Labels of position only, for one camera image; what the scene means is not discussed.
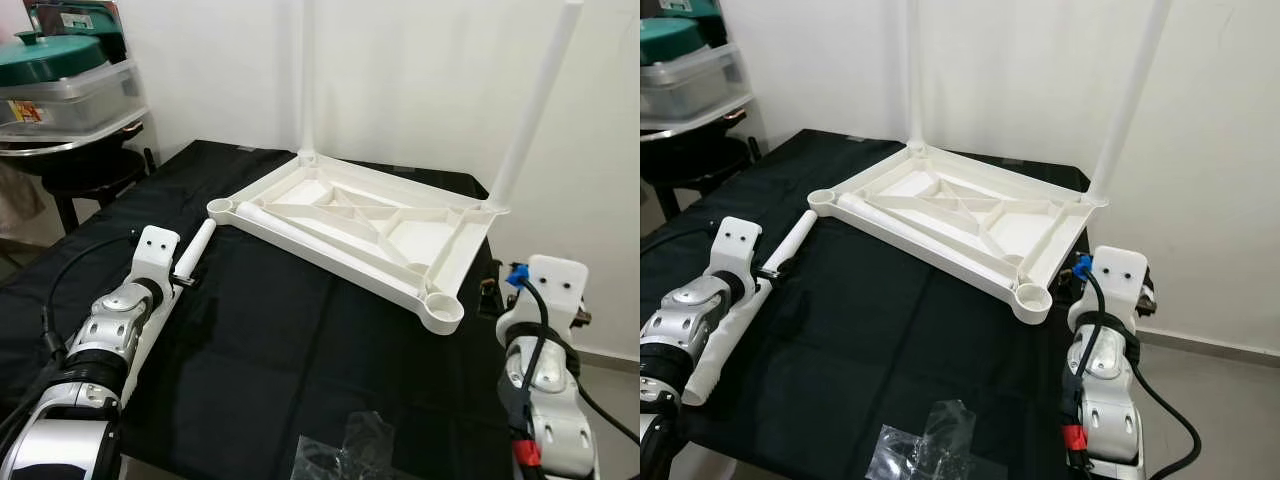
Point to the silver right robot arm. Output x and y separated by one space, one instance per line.
550 400
1100 390

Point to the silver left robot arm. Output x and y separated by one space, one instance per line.
110 320
690 310

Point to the white plastic table top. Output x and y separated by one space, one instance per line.
420 235
1010 225

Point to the black cloth cover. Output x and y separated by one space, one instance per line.
850 350
250 350

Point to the black wok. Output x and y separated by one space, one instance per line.
690 155
80 165

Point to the white shelf board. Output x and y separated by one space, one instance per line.
120 125
735 105

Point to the beige cloth covered table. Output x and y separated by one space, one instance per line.
15 200

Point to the clear plastic storage box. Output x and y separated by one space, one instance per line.
70 100
690 85

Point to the crumpled clear plastic bag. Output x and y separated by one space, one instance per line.
360 450
930 450

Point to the green pot lid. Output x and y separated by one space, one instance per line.
50 60
670 42

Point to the dark printed packet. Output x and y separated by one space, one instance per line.
95 25
695 8

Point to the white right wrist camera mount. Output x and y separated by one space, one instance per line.
1120 275
555 285

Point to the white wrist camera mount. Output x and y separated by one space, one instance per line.
155 250
1120 275
735 245
555 285

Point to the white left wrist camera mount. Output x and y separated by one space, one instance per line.
155 250
735 245

